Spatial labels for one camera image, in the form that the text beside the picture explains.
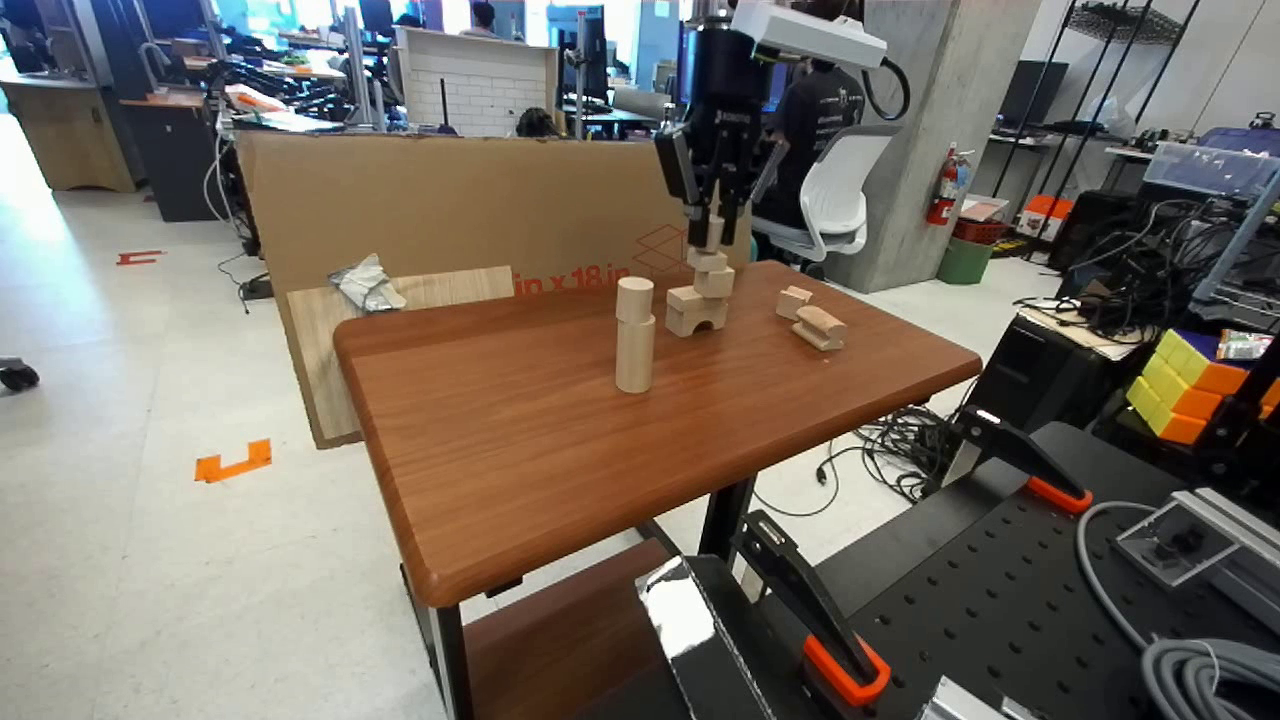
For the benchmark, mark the large cardboard sheet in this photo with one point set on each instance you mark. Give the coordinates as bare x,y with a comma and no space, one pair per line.
557,215

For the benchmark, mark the flat stacked wooden blocks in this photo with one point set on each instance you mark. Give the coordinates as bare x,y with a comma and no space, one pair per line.
822,330

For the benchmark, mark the green bucket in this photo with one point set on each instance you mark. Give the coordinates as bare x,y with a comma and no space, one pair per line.
967,263

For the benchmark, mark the small wooden cube block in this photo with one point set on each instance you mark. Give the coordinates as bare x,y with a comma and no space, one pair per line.
788,302

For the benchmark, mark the white office chair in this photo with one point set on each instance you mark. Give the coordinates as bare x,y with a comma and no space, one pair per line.
833,204

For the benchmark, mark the black perforated breadboard plate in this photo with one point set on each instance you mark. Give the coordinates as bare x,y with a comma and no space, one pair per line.
986,602

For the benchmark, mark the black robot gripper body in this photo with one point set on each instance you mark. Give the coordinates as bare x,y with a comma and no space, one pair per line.
720,120

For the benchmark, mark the crumpled grey cloth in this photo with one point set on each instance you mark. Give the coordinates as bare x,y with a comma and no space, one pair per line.
368,288

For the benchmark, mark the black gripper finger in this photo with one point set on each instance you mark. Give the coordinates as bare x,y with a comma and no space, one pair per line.
742,179
678,166

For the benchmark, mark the left orange black clamp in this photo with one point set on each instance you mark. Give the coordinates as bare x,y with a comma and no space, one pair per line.
836,661

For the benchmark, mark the robot arm with white link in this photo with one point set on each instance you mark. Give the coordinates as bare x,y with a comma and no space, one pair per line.
787,34

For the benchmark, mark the right aluminium rail bracket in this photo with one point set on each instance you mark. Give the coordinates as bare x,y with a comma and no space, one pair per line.
1206,539

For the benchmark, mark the orange black clamp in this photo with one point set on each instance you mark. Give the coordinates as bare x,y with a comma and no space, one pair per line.
1042,473
836,661

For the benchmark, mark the right orange black clamp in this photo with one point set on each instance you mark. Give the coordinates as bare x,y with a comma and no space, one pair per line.
1042,473

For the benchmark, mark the wooden arch block stack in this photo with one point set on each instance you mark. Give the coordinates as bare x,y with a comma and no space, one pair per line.
707,297

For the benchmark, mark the tall stacked wooden cylinders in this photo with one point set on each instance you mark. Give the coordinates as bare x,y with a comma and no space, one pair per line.
632,333

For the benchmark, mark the red fire extinguisher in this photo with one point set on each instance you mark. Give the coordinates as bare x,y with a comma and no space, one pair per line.
951,187

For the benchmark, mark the plywood board leaning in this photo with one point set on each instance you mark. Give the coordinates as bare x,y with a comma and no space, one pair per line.
315,315

